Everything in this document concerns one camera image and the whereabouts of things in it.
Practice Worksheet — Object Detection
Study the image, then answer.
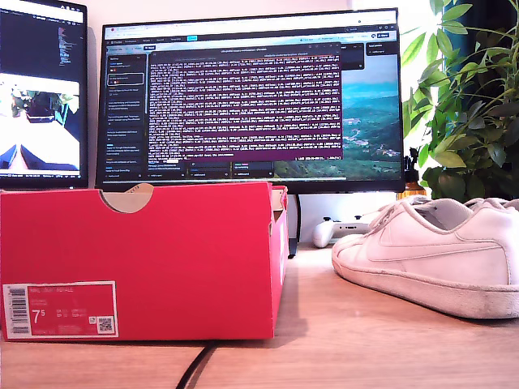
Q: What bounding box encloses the red cardboard shoebox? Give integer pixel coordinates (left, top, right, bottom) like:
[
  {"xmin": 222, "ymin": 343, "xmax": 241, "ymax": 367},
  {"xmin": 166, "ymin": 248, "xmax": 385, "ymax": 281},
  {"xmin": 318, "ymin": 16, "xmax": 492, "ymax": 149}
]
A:
[{"xmin": 0, "ymin": 181, "xmax": 291, "ymax": 342}]

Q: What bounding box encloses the white leather sneaker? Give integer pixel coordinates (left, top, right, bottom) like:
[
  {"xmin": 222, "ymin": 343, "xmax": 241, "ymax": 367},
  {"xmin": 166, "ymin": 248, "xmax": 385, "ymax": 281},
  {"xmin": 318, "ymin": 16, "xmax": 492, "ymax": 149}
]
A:
[
  {"xmin": 331, "ymin": 197, "xmax": 519, "ymax": 320},
  {"xmin": 461, "ymin": 196, "xmax": 519, "ymax": 213}
]

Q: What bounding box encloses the black monitor stand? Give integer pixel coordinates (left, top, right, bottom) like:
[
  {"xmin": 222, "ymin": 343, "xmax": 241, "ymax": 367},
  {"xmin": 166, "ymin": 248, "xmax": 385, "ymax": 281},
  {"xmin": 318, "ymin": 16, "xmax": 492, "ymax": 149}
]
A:
[{"xmin": 287, "ymin": 193, "xmax": 303, "ymax": 259}]

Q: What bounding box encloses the white game controller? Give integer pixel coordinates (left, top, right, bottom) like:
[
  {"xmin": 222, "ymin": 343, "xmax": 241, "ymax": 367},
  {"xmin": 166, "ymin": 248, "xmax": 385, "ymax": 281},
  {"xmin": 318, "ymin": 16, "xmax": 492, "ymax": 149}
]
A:
[{"xmin": 311, "ymin": 216, "xmax": 372, "ymax": 249}]

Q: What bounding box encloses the large black computer monitor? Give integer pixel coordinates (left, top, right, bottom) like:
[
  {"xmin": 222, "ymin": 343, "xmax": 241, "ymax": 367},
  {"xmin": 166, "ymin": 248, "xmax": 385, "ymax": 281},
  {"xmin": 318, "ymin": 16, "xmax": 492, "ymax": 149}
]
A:
[{"xmin": 95, "ymin": 7, "xmax": 406, "ymax": 195}]

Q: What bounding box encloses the amber pump bottle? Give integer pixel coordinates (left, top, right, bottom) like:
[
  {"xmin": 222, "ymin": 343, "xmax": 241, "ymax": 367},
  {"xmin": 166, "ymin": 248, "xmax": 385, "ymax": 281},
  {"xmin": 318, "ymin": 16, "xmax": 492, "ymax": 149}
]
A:
[{"xmin": 404, "ymin": 147, "xmax": 427, "ymax": 202}]

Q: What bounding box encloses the green leafy houseplant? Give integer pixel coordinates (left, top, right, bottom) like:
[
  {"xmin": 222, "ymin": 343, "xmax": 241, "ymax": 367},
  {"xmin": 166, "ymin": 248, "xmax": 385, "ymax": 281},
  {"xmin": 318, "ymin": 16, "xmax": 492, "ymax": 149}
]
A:
[{"xmin": 401, "ymin": 0, "xmax": 519, "ymax": 203}]

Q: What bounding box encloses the small black computer monitor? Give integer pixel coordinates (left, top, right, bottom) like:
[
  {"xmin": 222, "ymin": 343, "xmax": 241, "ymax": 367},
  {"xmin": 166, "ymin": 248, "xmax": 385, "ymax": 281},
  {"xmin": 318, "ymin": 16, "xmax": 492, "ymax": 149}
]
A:
[{"xmin": 0, "ymin": 0, "xmax": 89, "ymax": 190}]

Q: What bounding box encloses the black table cable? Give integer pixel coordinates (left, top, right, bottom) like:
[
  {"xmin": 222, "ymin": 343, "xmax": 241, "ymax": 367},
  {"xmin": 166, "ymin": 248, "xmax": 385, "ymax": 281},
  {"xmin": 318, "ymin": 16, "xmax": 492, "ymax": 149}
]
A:
[{"xmin": 176, "ymin": 341, "xmax": 218, "ymax": 389}]

